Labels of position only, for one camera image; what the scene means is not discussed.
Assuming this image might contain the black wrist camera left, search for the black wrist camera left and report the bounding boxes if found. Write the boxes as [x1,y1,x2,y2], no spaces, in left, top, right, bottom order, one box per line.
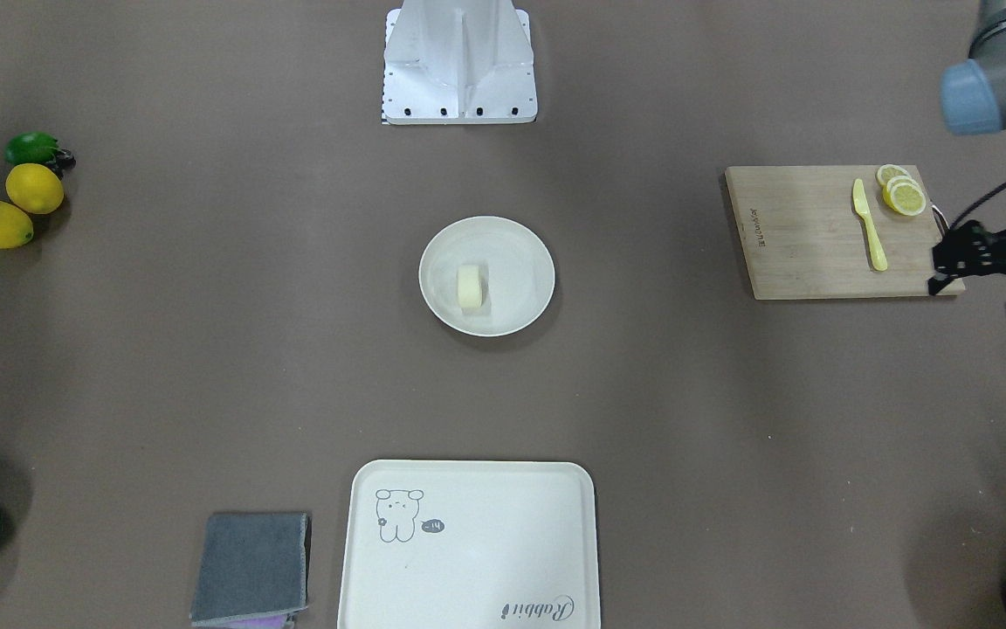
[927,219,995,297]

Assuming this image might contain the pale yellow bun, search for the pale yellow bun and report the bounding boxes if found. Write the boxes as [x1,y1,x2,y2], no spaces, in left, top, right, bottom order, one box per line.
[456,264,488,311]

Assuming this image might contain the grey folded cloth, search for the grey folded cloth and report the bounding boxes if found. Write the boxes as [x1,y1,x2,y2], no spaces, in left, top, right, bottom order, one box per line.
[190,511,310,628]

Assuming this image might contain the bamboo cutting board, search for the bamboo cutting board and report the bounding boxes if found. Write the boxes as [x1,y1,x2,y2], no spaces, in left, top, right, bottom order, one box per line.
[724,166,943,301]

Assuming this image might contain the yellow plastic knife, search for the yellow plastic knife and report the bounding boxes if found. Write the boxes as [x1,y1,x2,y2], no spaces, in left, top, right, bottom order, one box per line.
[851,178,889,273]

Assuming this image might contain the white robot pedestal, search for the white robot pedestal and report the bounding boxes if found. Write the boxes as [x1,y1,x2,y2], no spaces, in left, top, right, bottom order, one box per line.
[381,1,539,125]

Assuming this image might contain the dark cherries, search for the dark cherries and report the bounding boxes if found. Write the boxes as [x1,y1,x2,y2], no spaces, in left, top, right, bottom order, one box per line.
[43,149,77,178]

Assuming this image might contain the cream rabbit tray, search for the cream rabbit tray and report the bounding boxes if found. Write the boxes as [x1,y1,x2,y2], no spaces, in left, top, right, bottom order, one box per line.
[338,460,602,628]

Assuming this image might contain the cream round plate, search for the cream round plate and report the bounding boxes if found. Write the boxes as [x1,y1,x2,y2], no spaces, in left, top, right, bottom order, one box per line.
[417,216,556,338]

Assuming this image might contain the lemon slice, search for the lemon slice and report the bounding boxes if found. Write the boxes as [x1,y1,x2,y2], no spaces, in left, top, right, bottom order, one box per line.
[883,180,929,218]
[877,163,913,188]

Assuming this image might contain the green lime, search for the green lime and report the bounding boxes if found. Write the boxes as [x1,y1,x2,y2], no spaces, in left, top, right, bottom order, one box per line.
[3,131,60,166]

